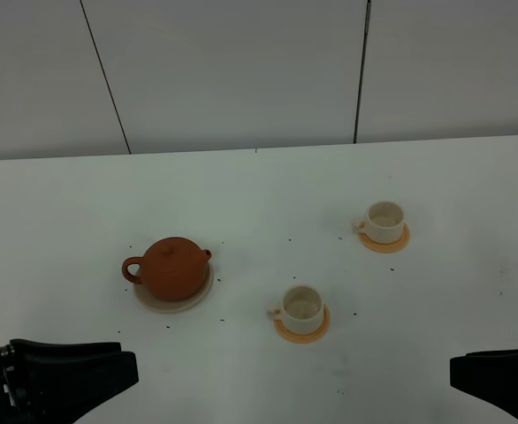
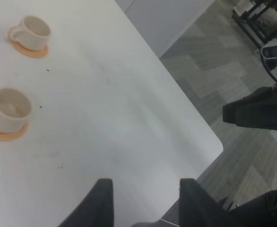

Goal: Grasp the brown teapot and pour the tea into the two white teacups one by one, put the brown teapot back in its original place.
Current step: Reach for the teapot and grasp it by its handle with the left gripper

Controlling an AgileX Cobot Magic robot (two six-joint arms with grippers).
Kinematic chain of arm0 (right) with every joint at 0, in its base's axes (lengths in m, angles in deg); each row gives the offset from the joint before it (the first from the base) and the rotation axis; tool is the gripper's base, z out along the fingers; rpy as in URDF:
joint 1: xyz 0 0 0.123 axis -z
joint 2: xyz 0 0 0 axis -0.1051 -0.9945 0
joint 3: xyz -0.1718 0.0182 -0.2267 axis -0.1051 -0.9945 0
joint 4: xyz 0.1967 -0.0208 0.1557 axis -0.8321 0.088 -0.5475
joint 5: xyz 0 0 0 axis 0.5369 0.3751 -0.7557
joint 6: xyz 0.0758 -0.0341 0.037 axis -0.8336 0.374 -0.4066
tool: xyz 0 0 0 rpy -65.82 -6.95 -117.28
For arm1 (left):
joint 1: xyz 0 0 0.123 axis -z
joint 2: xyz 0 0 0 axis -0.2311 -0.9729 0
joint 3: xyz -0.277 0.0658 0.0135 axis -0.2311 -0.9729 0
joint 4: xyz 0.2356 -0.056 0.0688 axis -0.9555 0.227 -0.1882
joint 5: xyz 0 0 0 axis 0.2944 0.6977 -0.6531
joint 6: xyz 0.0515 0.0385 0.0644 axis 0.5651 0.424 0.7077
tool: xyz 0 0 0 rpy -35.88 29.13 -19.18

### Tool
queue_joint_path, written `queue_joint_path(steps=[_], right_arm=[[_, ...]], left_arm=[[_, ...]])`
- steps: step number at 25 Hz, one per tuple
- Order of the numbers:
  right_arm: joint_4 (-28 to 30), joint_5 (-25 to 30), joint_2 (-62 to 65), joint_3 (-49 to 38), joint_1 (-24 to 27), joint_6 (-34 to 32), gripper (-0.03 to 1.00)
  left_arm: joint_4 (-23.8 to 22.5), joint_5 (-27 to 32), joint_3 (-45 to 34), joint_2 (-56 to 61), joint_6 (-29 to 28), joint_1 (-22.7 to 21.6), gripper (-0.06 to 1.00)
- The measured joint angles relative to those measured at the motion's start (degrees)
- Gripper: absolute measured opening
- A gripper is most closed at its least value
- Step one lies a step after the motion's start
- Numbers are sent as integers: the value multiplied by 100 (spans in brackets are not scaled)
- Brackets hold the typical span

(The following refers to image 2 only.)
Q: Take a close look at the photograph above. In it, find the white teacup far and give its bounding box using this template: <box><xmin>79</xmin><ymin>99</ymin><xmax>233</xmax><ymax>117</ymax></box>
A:
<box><xmin>9</xmin><ymin>16</ymin><xmax>51</xmax><ymax>51</ymax></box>

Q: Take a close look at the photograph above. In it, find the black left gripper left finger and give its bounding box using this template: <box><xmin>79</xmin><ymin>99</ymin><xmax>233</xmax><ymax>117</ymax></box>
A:
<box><xmin>60</xmin><ymin>178</ymin><xmax>114</xmax><ymax>227</ymax></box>

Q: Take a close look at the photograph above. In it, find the black metal rack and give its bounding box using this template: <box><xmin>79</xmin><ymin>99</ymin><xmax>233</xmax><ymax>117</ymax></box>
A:
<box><xmin>231</xmin><ymin>0</ymin><xmax>277</xmax><ymax>49</ymax></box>

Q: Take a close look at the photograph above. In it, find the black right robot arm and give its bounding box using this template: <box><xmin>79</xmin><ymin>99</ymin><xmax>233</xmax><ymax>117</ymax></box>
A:
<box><xmin>178</xmin><ymin>83</ymin><xmax>277</xmax><ymax>227</ymax></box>

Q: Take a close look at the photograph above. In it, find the orange coaster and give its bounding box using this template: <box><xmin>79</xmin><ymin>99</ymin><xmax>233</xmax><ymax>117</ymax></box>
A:
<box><xmin>0</xmin><ymin>96</ymin><xmax>29</xmax><ymax>142</ymax></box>
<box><xmin>8</xmin><ymin>26</ymin><xmax>49</xmax><ymax>59</ymax></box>

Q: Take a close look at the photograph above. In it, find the white teacup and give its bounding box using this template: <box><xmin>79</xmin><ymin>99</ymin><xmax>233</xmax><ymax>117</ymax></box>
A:
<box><xmin>0</xmin><ymin>87</ymin><xmax>33</xmax><ymax>134</ymax></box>
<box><xmin>9</xmin><ymin>16</ymin><xmax>51</xmax><ymax>51</ymax></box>

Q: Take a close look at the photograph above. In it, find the white teacup near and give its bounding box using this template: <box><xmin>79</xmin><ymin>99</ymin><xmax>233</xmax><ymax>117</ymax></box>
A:
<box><xmin>0</xmin><ymin>87</ymin><xmax>33</xmax><ymax>134</ymax></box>

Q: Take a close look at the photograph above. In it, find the orange coaster near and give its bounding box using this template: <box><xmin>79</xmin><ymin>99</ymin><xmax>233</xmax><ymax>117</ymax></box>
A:
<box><xmin>0</xmin><ymin>96</ymin><xmax>29</xmax><ymax>142</ymax></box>

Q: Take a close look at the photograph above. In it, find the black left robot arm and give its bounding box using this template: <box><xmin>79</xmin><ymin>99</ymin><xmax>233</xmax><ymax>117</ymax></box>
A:
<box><xmin>60</xmin><ymin>178</ymin><xmax>277</xmax><ymax>227</ymax></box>

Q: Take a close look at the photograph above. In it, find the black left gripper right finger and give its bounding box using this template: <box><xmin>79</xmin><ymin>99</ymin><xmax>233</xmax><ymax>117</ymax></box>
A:
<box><xmin>179</xmin><ymin>178</ymin><xmax>231</xmax><ymax>227</ymax></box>

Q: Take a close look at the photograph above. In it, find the orange coaster far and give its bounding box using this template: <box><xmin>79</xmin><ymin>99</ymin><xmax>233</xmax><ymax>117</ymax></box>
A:
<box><xmin>8</xmin><ymin>26</ymin><xmax>49</xmax><ymax>59</ymax></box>

